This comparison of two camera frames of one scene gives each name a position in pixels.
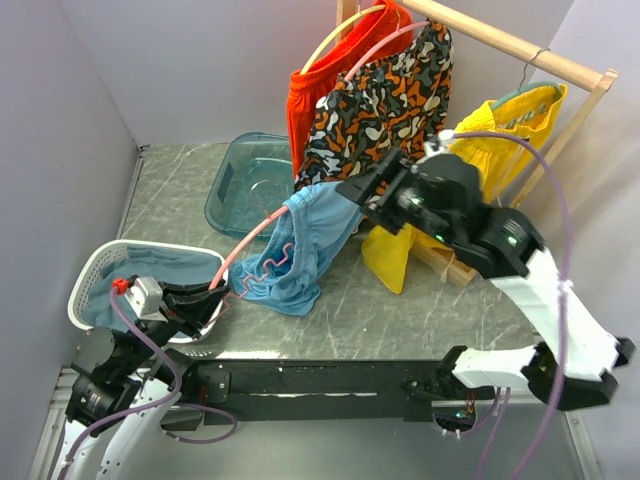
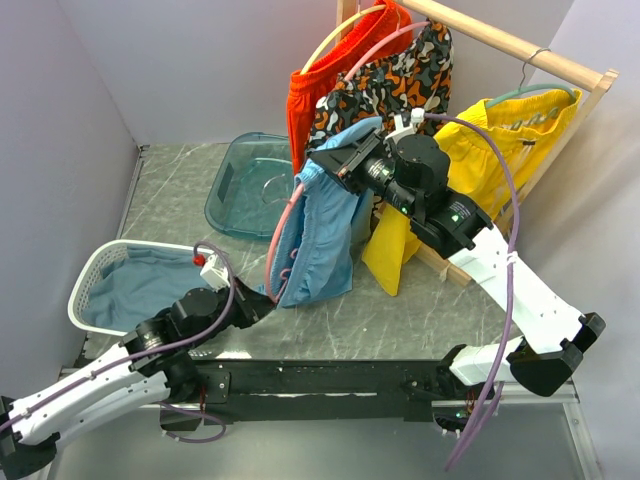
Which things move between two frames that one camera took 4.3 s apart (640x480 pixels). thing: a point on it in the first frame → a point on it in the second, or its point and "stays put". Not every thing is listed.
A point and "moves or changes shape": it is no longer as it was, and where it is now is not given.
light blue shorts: (286, 272) moves or changes shape
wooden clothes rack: (600, 83) stays put
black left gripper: (188, 305) → (252, 304)
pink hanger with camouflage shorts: (387, 38) stays put
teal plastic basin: (251, 183) stays put
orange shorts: (332, 64) stays put
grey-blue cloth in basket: (166, 265) stays put
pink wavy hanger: (243, 240) → (284, 276)
